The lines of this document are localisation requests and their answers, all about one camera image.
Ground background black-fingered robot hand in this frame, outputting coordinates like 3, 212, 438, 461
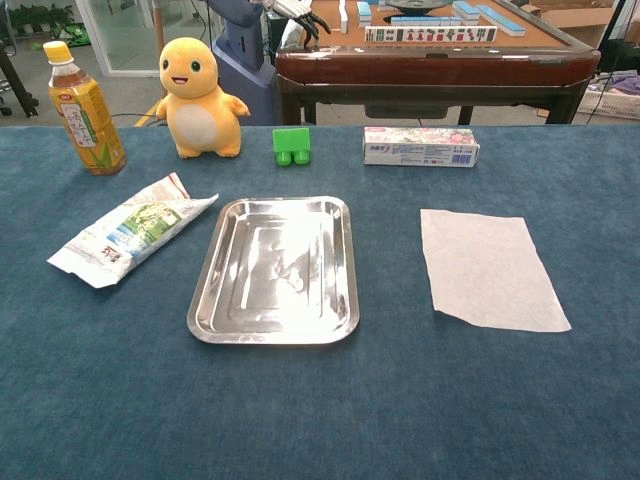
264, 0, 332, 49

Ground white cloth wipe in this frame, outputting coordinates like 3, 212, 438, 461
419, 208, 573, 334

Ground silver metal tray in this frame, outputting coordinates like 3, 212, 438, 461
186, 195, 361, 346

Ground row of blue-backed mahjong tiles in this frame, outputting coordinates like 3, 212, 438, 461
474, 4, 527, 37
390, 15, 464, 28

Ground row of face-up mahjong tiles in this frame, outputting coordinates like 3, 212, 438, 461
364, 25, 499, 44

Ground green plastic block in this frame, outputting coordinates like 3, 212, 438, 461
272, 127, 312, 167

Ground brown mahjong table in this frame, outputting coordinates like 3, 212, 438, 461
274, 0, 601, 126

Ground yellow plush dinosaur toy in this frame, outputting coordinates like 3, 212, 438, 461
155, 37, 251, 160

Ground floral toothpaste box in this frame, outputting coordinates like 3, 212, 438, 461
362, 126, 481, 168

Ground tea bottle with yellow cap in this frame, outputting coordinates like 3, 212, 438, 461
42, 40, 128, 177

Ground cardboard box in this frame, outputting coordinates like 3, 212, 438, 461
529, 0, 640, 49

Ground green potted plants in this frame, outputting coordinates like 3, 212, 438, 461
9, 3, 76, 39

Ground white green snack bag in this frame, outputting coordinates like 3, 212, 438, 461
46, 172, 220, 290

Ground black chair base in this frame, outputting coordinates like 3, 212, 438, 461
0, 39, 40, 119

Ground white plastic basket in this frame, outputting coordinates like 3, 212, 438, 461
577, 85, 640, 121

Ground blue felt table cloth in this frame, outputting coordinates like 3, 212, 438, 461
0, 124, 640, 480

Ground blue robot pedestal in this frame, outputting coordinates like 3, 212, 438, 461
207, 0, 279, 126

